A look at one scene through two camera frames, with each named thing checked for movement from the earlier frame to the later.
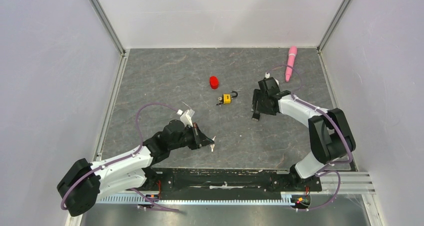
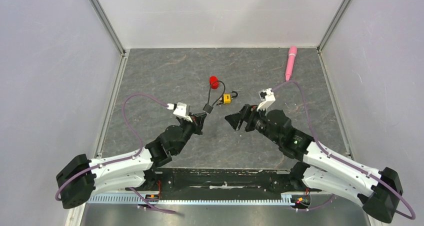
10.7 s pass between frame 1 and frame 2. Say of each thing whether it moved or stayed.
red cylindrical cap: stayed
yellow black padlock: stayed
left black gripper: moved
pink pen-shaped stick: stayed
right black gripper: moved
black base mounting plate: stayed
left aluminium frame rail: stayed
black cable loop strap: moved
